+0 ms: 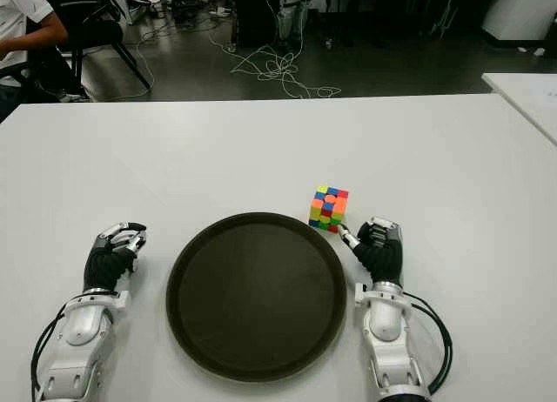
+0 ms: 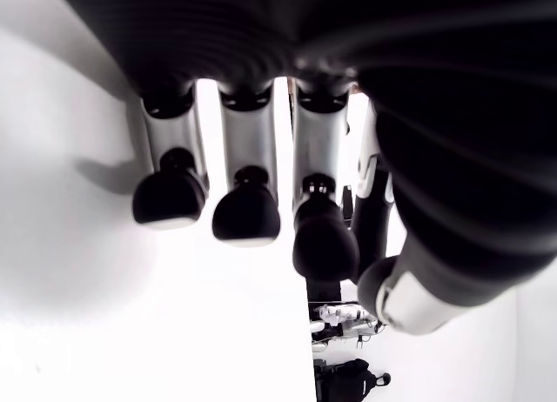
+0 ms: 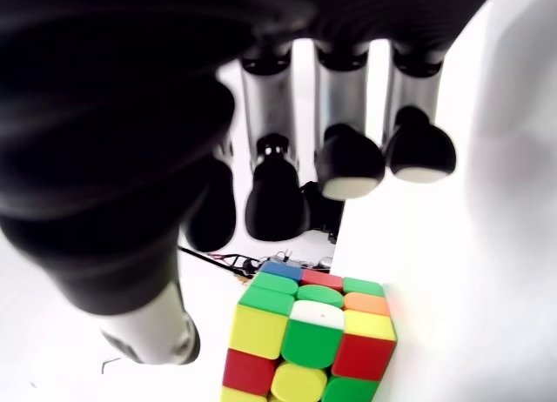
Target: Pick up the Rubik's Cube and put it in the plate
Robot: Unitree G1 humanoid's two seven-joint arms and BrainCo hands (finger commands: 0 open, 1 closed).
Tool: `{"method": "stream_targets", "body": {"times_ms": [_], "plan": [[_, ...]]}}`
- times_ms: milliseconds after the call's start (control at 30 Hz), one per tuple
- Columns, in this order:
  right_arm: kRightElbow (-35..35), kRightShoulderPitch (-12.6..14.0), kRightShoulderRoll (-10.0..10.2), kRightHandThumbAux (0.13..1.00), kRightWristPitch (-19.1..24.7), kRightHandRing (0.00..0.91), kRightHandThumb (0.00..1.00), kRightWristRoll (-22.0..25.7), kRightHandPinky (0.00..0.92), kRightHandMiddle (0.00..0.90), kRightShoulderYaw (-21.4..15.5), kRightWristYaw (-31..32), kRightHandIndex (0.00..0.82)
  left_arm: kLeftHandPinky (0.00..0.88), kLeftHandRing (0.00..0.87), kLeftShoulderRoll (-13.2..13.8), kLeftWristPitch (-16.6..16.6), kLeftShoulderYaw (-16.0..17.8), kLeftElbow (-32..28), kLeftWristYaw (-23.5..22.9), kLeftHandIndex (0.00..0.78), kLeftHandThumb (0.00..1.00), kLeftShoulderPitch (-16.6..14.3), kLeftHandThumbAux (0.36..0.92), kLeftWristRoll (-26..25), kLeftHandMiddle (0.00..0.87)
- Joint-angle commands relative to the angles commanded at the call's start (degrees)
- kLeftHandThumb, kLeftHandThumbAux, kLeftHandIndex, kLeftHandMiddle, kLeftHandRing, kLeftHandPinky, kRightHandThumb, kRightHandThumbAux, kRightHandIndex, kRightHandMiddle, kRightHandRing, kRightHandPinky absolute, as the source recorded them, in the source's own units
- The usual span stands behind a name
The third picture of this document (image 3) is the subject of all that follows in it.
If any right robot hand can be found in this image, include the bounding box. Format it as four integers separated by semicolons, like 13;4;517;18
0;0;497;366

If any multicolour Rubik's cube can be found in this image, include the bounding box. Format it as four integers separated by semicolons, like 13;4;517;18
219;261;399;402

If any thin black floor cable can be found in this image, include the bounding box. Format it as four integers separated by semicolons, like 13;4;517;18
177;245;245;278

